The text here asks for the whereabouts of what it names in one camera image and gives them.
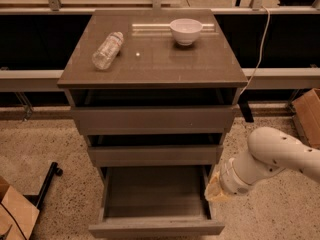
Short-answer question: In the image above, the grey drawer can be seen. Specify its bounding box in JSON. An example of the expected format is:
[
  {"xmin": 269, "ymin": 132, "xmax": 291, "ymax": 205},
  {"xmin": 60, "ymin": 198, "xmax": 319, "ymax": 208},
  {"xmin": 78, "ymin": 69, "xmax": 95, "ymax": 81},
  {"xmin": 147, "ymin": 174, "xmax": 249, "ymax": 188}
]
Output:
[
  {"xmin": 89, "ymin": 165, "xmax": 224, "ymax": 238},
  {"xmin": 70, "ymin": 97, "xmax": 238, "ymax": 136},
  {"xmin": 88, "ymin": 144, "xmax": 223, "ymax": 167}
]

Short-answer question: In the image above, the black wheeled stand leg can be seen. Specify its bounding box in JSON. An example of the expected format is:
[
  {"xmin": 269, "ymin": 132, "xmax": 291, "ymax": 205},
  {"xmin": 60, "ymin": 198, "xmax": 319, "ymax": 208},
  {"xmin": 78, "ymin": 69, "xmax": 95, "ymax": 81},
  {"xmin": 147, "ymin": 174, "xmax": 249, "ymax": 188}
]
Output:
[{"xmin": 25, "ymin": 162, "xmax": 63, "ymax": 210}]

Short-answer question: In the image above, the cardboard box right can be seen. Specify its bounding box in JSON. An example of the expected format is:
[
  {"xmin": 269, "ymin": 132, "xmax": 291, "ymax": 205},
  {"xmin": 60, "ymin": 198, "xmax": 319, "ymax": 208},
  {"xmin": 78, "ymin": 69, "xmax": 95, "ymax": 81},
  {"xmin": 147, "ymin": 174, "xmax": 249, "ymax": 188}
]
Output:
[{"xmin": 293, "ymin": 88, "xmax": 320, "ymax": 148}]

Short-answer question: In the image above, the cardboard box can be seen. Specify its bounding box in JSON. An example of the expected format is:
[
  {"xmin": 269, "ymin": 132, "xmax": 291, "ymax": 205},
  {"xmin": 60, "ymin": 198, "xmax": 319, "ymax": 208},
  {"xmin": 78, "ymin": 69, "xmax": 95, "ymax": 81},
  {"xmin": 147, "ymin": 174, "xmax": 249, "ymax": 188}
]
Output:
[
  {"xmin": 0, "ymin": 176, "xmax": 39, "ymax": 240},
  {"xmin": 293, "ymin": 88, "xmax": 320, "ymax": 148}
]

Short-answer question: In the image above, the grey bottom drawer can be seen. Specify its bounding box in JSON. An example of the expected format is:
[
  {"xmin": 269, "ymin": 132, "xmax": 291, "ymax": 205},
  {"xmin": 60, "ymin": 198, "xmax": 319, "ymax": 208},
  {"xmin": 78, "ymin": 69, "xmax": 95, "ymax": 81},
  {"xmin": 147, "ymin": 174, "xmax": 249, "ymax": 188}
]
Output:
[{"xmin": 89, "ymin": 165, "xmax": 224, "ymax": 238}]

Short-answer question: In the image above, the clear plastic water bottle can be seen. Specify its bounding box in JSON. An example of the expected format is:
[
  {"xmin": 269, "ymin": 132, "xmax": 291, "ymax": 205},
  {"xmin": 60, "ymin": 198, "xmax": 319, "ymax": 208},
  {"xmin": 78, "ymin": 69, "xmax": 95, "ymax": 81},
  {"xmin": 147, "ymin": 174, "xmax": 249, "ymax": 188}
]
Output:
[{"xmin": 92, "ymin": 32, "xmax": 124, "ymax": 70}]

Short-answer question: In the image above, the grey top drawer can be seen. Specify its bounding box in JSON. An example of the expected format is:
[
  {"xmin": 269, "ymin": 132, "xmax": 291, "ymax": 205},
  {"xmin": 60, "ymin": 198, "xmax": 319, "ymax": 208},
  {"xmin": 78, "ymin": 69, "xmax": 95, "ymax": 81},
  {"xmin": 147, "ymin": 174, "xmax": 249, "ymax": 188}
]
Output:
[{"xmin": 70, "ymin": 97, "xmax": 238, "ymax": 136}]

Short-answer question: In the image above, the cardboard box left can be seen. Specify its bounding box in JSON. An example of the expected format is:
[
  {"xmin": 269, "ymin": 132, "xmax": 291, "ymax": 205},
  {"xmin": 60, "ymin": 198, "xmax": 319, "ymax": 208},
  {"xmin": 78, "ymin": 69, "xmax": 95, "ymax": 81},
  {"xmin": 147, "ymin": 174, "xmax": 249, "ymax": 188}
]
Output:
[{"xmin": 0, "ymin": 176, "xmax": 39, "ymax": 240}]

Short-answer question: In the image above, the grey drawer cabinet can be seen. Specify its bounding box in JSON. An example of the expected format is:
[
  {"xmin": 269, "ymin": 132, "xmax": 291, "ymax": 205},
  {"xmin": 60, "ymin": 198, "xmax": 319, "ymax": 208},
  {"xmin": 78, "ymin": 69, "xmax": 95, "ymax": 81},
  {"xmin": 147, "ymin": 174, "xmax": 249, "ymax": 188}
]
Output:
[{"xmin": 57, "ymin": 8, "xmax": 249, "ymax": 182}]

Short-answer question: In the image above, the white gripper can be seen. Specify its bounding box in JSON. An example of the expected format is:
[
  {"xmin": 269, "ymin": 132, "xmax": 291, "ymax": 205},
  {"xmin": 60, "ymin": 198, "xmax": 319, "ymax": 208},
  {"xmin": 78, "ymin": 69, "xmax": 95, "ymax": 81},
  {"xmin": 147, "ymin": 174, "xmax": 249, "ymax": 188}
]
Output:
[{"xmin": 204, "ymin": 158, "xmax": 253, "ymax": 202}]

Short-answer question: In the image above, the white cable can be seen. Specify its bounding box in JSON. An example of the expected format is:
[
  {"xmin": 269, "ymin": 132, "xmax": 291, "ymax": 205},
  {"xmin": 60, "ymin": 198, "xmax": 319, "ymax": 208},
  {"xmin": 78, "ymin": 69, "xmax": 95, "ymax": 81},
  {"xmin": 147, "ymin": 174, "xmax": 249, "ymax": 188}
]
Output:
[{"xmin": 238, "ymin": 6, "xmax": 272, "ymax": 97}]

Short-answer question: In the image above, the grey middle drawer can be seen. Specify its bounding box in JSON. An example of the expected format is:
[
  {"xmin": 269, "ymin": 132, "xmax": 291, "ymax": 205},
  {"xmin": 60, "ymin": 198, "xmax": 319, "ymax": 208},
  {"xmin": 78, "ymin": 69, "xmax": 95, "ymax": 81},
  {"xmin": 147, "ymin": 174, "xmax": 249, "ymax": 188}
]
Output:
[{"xmin": 88, "ymin": 144, "xmax": 223, "ymax": 167}]

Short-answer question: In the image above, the white ceramic bowl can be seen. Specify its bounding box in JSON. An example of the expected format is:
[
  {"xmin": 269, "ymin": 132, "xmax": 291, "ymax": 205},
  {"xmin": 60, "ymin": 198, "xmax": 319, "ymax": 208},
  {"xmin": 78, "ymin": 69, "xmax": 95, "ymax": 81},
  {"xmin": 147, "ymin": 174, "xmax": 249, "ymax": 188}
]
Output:
[{"xmin": 169, "ymin": 18, "xmax": 203, "ymax": 46}]

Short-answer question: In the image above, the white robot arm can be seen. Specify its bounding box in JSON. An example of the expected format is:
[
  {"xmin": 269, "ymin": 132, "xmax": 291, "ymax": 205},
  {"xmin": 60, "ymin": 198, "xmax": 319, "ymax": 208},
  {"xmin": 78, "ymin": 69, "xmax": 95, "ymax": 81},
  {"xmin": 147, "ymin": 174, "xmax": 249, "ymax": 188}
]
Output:
[{"xmin": 204, "ymin": 127, "xmax": 320, "ymax": 202}]

